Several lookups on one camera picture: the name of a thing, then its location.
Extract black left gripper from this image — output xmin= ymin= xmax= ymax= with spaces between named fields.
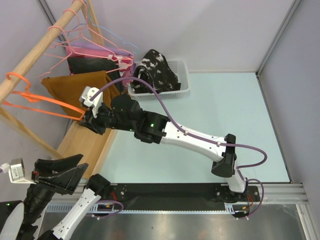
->
xmin=22 ymin=152 xmax=89 ymax=223

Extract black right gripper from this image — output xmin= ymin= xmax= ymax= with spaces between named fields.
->
xmin=78 ymin=100 xmax=136 ymax=136

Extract brown trousers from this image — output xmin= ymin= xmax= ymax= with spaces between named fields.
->
xmin=41 ymin=71 xmax=121 ymax=119

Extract black white patterned trousers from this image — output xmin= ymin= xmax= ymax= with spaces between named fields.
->
xmin=133 ymin=49 xmax=176 ymax=94

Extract orange plastic hanger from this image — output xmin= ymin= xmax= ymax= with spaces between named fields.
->
xmin=2 ymin=71 xmax=87 ymax=121

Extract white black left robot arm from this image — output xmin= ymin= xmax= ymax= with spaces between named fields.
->
xmin=0 ymin=154 xmax=111 ymax=240

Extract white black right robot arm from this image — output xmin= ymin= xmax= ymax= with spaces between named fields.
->
xmin=79 ymin=93 xmax=249 ymax=201

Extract pink trousers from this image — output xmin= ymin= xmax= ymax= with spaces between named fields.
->
xmin=65 ymin=44 xmax=136 ymax=85

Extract lilac trousers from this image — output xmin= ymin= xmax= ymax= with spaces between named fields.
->
xmin=71 ymin=40 xmax=137 ymax=76

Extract wooden clothes rack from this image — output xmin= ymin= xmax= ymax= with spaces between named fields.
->
xmin=0 ymin=0 xmax=117 ymax=179

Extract white plastic basket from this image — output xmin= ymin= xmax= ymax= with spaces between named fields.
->
xmin=128 ymin=59 xmax=190 ymax=101

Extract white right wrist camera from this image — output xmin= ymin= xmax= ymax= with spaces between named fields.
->
xmin=79 ymin=86 xmax=103 ymax=118

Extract white slotted cable duct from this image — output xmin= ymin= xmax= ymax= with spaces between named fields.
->
xmin=46 ymin=201 xmax=251 ymax=215

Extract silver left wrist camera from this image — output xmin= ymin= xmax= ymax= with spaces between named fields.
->
xmin=0 ymin=158 xmax=35 ymax=184

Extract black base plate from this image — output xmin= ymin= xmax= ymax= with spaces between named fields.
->
xmin=99 ymin=183 xmax=264 ymax=213

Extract blue wire hanger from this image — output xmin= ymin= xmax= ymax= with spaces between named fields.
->
xmin=62 ymin=0 xmax=140 ymax=56

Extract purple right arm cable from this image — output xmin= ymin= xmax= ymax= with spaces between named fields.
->
xmin=91 ymin=76 xmax=268 ymax=221

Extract aluminium corner post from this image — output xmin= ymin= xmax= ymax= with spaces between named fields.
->
xmin=255 ymin=0 xmax=302 ymax=76

